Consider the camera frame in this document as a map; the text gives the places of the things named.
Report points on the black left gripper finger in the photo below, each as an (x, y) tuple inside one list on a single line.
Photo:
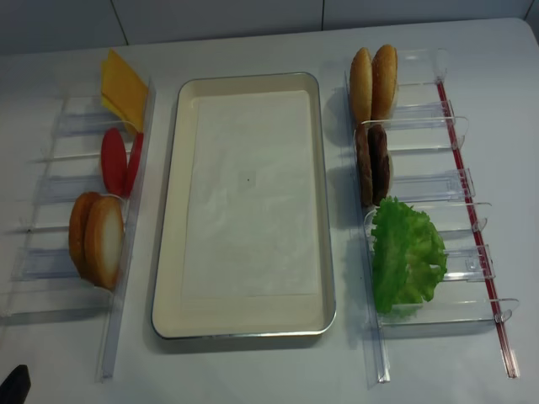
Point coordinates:
[(15, 388)]

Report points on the bun slice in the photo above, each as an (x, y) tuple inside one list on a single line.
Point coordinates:
[(103, 242), (77, 227)]

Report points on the red tomato slice left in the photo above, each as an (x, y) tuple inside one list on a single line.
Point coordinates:
[(113, 161)]

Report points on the red tomato slice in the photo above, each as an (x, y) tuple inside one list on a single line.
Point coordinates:
[(133, 164), (113, 161)]

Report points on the red tomato slice right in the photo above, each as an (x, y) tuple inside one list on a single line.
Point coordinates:
[(133, 164)]

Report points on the yellow cheese slice back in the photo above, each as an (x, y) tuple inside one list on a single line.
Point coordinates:
[(131, 129)]

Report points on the green lettuce leaf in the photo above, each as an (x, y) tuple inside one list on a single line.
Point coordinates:
[(409, 256)]

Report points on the brown meat patty right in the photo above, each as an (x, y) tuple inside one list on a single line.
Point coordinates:
[(380, 165)]

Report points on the brown meat patty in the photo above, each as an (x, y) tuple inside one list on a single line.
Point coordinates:
[(364, 165), (380, 165)]

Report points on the brown meat patty left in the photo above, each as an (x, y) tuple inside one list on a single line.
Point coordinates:
[(364, 165)]

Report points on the clear acrylic left rack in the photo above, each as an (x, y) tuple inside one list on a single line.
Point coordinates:
[(59, 128)]

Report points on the clear acrylic rack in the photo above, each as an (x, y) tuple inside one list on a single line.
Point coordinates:
[(425, 138), (59, 128)]

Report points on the cream metal tray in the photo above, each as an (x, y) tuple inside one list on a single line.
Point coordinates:
[(176, 315)]

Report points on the white paper tray liner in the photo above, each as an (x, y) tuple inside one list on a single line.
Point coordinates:
[(251, 226)]

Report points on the clear acrylic right rack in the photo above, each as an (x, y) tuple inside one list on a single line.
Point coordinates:
[(425, 138)]

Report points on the bun top left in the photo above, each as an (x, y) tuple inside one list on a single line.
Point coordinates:
[(361, 85)]

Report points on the bun top right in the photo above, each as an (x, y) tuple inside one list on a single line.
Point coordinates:
[(384, 82)]

